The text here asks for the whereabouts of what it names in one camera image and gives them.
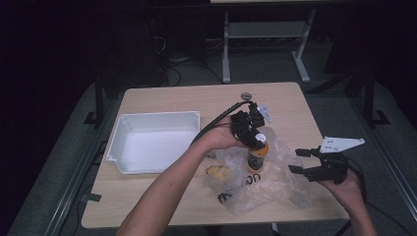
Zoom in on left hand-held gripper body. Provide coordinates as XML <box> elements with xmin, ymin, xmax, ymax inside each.
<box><xmin>230</xmin><ymin>101</ymin><xmax>274</xmax><ymax>139</ymax></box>

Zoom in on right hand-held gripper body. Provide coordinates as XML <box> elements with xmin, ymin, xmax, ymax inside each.
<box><xmin>304</xmin><ymin>136</ymin><xmax>366</xmax><ymax>185</ymax></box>

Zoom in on orange bottle with white cap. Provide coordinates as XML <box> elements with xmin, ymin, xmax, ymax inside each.
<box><xmin>247</xmin><ymin>132</ymin><xmax>270</xmax><ymax>174</ymax></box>

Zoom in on clear plastic bag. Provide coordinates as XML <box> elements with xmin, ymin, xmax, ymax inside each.
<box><xmin>202</xmin><ymin>126</ymin><xmax>313</xmax><ymax>217</ymax></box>

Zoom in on person's left hand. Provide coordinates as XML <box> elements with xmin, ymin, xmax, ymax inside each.
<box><xmin>200</xmin><ymin>116</ymin><xmax>246</xmax><ymax>153</ymax></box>

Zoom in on person's right hand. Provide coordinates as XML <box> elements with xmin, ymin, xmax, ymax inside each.
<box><xmin>318</xmin><ymin>169</ymin><xmax>367</xmax><ymax>212</ymax></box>

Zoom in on black metal stand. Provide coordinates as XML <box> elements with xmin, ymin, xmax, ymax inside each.
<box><xmin>363</xmin><ymin>68</ymin><xmax>391</xmax><ymax>128</ymax></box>
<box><xmin>83</xmin><ymin>72</ymin><xmax>106</xmax><ymax>128</ymax></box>

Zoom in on white plastic tray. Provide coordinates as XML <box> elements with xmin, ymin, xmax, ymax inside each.
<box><xmin>106</xmin><ymin>110</ymin><xmax>201</xmax><ymax>175</ymax></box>

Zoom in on dark tape piece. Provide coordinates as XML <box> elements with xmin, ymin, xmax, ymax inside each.
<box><xmin>80</xmin><ymin>193</ymin><xmax>103</xmax><ymax>204</ymax></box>

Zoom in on aluminium rail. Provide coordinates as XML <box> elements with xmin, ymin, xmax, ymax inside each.
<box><xmin>43</xmin><ymin>97</ymin><xmax>123</xmax><ymax>236</ymax></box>
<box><xmin>347</xmin><ymin>94</ymin><xmax>417</xmax><ymax>212</ymax></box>

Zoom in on white desk frame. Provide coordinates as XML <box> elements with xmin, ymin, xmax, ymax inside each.
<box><xmin>221</xmin><ymin>8</ymin><xmax>318</xmax><ymax>85</ymax></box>

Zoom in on black floor cables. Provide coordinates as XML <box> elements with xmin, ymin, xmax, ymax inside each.
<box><xmin>153</xmin><ymin>33</ymin><xmax>224</xmax><ymax>87</ymax></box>

